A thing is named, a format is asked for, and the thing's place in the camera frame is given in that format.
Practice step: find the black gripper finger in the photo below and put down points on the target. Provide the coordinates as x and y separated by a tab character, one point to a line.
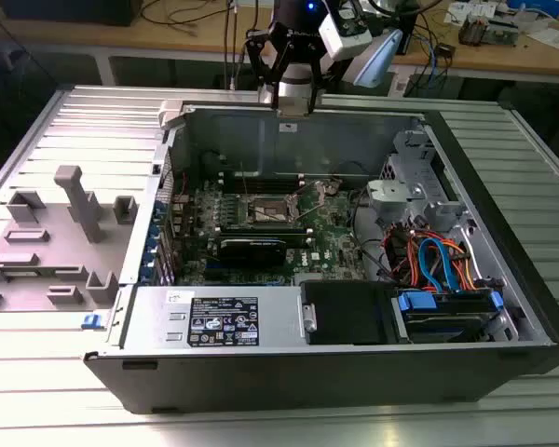
312	100
275	95

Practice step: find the silver pale blue robot arm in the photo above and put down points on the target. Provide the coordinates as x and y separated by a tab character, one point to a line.
377	56

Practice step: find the CPU socket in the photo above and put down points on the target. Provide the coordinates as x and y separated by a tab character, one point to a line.
268	205

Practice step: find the round coin battery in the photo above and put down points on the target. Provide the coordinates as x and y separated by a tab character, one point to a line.
333	188

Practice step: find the grey plastic case latch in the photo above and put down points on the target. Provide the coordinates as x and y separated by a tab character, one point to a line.
170	114

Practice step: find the black tower unit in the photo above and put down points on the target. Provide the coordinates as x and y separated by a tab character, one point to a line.
411	32

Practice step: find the grey metal drive cage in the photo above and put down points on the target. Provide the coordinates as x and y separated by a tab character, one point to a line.
419	153

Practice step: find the small black box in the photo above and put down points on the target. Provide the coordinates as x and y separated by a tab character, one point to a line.
446	50

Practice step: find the green motherboard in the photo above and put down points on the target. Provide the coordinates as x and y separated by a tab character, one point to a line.
326	242

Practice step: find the black graphics card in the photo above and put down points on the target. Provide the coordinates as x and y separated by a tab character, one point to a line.
251	251

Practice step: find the wooden desk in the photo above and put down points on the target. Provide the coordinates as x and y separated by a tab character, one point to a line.
121	37

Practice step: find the blue card retention clip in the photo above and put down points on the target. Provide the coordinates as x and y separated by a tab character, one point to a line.
158	212
145	274
153	232
150	251

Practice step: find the white printed papers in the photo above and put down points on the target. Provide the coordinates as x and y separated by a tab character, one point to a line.
466	8

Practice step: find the electronic board assembly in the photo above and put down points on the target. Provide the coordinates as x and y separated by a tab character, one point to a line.
475	30

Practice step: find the large black box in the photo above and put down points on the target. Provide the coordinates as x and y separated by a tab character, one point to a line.
74	11

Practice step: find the silver power supply unit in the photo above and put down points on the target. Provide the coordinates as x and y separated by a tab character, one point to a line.
279	316

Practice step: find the white paper sheet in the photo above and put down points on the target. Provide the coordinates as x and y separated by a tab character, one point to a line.
554	37

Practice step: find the hard disk blue carrier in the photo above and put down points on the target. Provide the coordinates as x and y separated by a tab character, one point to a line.
447	321

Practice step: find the grey parts rack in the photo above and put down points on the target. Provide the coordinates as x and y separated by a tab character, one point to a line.
51	261

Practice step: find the black grey PC case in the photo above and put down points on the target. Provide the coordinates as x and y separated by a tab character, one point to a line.
307	382

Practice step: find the blue plastic latch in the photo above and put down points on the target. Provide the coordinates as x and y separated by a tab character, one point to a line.
92	322

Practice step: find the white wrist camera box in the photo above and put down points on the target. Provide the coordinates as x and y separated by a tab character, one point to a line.
344	39

